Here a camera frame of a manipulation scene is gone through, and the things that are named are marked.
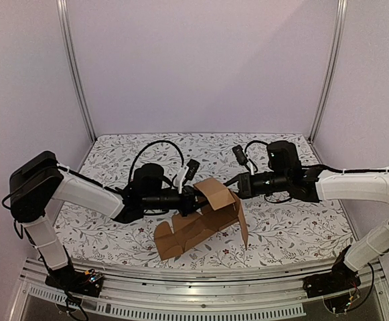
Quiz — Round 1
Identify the aluminium frame post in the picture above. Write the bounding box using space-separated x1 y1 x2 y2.
56 0 97 142
308 0 348 144

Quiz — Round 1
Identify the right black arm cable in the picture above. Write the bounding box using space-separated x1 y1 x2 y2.
244 140 389 177

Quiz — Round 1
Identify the left aluminium frame post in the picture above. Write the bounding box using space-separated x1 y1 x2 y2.
56 0 97 142

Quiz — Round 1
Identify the floral patterned table mat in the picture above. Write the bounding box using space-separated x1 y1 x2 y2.
45 132 358 270

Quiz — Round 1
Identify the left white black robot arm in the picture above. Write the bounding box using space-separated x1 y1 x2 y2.
1 151 206 290

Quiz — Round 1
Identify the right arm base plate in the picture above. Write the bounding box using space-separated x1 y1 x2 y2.
303 270 361 298

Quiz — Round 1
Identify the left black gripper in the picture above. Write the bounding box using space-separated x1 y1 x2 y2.
142 185 212 216

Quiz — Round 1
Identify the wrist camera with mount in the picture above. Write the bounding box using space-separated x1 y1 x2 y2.
173 159 200 194
232 144 258 175

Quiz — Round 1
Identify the brown cardboard box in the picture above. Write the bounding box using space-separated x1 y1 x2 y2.
154 177 248 261

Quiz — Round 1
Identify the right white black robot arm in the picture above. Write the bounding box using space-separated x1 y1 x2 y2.
225 140 389 292

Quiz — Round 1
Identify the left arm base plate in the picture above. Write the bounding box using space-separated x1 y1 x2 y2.
46 265 104 298

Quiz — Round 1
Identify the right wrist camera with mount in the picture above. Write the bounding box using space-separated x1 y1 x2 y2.
232 144 258 175

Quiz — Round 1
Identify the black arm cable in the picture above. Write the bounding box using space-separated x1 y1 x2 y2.
244 140 389 177
129 140 185 185

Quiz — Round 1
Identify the right aluminium frame post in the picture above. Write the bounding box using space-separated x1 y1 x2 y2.
308 0 348 144

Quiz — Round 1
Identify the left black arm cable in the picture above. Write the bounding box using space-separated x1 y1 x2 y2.
129 140 185 185

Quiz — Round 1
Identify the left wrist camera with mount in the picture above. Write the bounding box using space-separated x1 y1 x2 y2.
173 159 200 194

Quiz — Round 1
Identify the front aluminium rail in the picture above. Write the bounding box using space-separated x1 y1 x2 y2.
6 260 389 321

